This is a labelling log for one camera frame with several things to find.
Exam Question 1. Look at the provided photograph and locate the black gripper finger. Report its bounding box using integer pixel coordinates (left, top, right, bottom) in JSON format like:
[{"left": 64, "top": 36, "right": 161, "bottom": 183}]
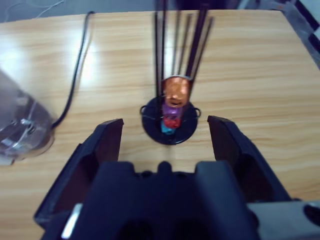
[
  {"left": 207, "top": 115, "right": 293, "bottom": 204},
  {"left": 33, "top": 117, "right": 125, "bottom": 226}
]

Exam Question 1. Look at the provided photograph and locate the orange coffee capsule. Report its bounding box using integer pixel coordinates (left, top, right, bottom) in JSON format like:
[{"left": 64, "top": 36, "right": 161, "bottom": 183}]
[{"left": 161, "top": 76, "right": 195, "bottom": 107}]

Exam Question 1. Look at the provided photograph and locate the red coffee capsule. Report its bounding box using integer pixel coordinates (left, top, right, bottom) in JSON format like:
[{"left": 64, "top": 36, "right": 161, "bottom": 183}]
[{"left": 162, "top": 116, "right": 181, "bottom": 129}]

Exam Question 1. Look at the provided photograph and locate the blue coffee capsule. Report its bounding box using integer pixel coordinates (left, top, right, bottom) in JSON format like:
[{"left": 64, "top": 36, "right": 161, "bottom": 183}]
[{"left": 159, "top": 124, "right": 176, "bottom": 136}]

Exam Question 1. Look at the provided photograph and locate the purple coffee capsule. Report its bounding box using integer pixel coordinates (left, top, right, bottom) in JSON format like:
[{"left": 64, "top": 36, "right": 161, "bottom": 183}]
[{"left": 161, "top": 101, "right": 185, "bottom": 119}]

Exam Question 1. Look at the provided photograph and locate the black capsule holder with rods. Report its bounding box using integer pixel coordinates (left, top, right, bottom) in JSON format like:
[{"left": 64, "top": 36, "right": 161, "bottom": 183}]
[{"left": 140, "top": 0, "right": 216, "bottom": 146}]

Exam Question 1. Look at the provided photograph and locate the clear water tank dark lid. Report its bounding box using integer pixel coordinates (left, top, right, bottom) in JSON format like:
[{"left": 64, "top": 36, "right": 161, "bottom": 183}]
[{"left": 0, "top": 67, "right": 56, "bottom": 166}]

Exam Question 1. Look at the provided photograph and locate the black power cable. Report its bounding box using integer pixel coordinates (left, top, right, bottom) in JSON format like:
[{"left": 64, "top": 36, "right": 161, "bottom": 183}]
[{"left": 51, "top": 11, "right": 96, "bottom": 130}]

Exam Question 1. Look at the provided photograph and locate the white floor cable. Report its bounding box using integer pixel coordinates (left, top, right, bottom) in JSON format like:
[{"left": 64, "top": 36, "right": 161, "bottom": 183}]
[{"left": 4, "top": 0, "right": 66, "bottom": 19}]

